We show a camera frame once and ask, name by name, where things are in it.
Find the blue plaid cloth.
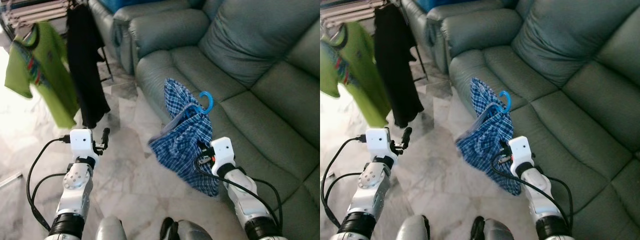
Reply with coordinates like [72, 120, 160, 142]
[148, 77, 221, 197]
[455, 77, 523, 197]

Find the blue plastic hanger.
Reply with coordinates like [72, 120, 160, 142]
[487, 90, 513, 116]
[182, 91, 215, 118]

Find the black shirt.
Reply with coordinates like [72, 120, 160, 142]
[374, 2, 426, 129]
[66, 2, 112, 129]

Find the silver right robot leg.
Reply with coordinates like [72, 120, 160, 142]
[160, 216, 213, 240]
[472, 216, 516, 240]

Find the silver robot leg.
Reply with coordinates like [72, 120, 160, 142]
[160, 216, 213, 240]
[397, 215, 432, 240]
[472, 216, 516, 240]
[95, 216, 126, 240]

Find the green shirt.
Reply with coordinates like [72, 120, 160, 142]
[4, 21, 81, 130]
[320, 21, 392, 128]

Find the silver left robot leg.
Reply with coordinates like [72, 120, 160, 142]
[397, 215, 432, 240]
[95, 216, 126, 240]

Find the white metal tube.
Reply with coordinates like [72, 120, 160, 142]
[0, 172, 24, 189]

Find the grey green leather sofa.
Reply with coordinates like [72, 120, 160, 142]
[400, 0, 640, 240]
[87, 0, 321, 240]

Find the blue bag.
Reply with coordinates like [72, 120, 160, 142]
[97, 0, 168, 14]
[415, 0, 476, 13]

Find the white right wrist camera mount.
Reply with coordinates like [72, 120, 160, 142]
[508, 136, 532, 175]
[210, 136, 236, 177]

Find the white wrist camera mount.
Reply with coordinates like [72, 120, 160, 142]
[69, 128, 95, 162]
[365, 127, 392, 161]
[210, 136, 236, 177]
[508, 136, 532, 175]

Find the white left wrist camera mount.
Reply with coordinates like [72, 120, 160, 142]
[69, 128, 95, 162]
[365, 127, 392, 161]

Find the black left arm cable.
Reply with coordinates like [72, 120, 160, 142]
[26, 134, 72, 233]
[321, 134, 368, 231]

